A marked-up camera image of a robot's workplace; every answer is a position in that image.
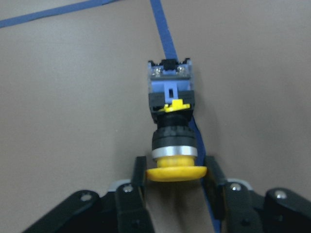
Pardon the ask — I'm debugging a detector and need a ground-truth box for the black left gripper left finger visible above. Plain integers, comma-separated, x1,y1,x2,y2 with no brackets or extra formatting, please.
25,156,155,233

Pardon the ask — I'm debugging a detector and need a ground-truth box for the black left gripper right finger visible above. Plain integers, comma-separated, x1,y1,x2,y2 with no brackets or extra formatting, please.
202,156,311,233

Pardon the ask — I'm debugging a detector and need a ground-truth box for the yellow mushroom push button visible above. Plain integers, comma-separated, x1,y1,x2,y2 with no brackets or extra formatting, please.
146,58,207,182

